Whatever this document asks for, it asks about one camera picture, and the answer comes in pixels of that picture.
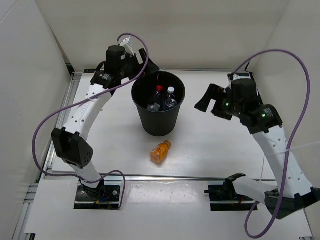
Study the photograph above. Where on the black cap clear bottle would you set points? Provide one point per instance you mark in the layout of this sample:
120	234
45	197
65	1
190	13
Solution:
153	106

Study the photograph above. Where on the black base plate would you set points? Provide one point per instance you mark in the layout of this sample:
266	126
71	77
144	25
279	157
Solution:
106	198
220	201

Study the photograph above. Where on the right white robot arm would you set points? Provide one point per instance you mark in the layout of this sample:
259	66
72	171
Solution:
295	190

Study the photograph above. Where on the right aluminium frame rail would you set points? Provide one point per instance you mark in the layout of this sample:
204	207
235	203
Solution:
308	223

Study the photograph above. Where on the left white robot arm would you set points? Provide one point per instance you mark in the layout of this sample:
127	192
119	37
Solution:
70	141

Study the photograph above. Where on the left blue corner label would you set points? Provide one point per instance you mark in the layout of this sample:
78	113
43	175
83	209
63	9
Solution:
89	71

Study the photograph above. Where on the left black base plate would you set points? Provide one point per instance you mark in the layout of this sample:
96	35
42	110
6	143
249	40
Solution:
106	198

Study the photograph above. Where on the blue corner label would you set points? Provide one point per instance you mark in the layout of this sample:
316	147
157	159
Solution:
243	74
89	71

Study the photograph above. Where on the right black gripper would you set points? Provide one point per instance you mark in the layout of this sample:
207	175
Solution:
213	92

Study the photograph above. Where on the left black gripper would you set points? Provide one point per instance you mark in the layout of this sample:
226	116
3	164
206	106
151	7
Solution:
132	58

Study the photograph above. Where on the black plastic waste bin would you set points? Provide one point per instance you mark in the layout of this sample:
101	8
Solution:
160	123

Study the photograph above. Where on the orange juice bottle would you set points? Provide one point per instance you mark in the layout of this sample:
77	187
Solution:
160	152

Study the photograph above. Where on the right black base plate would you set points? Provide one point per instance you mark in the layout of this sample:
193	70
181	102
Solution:
220	201

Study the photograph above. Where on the metal rail across table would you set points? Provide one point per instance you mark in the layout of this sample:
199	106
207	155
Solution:
141	177

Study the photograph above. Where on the red label water bottle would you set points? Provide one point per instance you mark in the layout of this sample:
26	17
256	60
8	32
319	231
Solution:
157	96

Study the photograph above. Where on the right blue corner label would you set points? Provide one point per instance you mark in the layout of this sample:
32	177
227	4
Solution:
243	74

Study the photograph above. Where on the blue label bottle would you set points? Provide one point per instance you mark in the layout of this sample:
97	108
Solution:
169	100

